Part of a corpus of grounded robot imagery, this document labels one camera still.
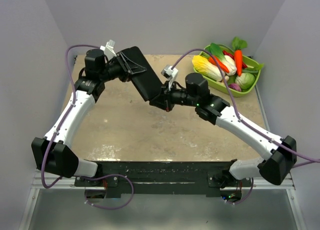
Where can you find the toy carrot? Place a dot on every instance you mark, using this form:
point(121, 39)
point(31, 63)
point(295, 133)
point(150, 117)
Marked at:
point(238, 45)
point(215, 61)

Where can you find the toy carrot right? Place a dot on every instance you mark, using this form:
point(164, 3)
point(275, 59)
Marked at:
point(238, 45)

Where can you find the toy bok choy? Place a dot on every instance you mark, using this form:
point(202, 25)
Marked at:
point(217, 51)

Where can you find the green vegetable tray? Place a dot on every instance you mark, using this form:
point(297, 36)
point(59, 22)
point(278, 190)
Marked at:
point(253, 68)

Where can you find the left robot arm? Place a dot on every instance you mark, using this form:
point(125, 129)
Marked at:
point(52, 153)

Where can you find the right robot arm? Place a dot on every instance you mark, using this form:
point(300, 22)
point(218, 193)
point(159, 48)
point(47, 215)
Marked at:
point(276, 153)

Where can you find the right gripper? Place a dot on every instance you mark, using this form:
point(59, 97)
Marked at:
point(163, 100)

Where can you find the toy green cabbage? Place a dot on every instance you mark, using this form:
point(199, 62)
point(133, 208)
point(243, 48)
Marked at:
point(245, 80)

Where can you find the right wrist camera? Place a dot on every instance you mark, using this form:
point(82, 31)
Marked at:
point(170, 73)

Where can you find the toy napa cabbage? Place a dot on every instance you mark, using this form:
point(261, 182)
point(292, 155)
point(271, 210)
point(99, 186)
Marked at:
point(204, 67)

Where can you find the toy mushroom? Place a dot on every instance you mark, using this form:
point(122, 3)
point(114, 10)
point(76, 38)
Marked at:
point(226, 78)

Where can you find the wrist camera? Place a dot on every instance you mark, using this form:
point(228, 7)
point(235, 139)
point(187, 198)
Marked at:
point(108, 49)
point(170, 73)

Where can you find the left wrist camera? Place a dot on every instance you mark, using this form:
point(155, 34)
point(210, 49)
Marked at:
point(108, 49)

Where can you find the toy red chili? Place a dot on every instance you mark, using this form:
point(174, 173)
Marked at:
point(231, 59)

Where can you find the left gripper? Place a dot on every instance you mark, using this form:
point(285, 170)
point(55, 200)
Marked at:
point(128, 67)

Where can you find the black tool case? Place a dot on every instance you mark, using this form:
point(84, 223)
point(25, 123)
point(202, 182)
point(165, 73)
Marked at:
point(147, 83)

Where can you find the toy carrot left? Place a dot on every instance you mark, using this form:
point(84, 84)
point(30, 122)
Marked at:
point(215, 61)

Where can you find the toy purple onion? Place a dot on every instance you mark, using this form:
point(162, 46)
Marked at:
point(235, 87)

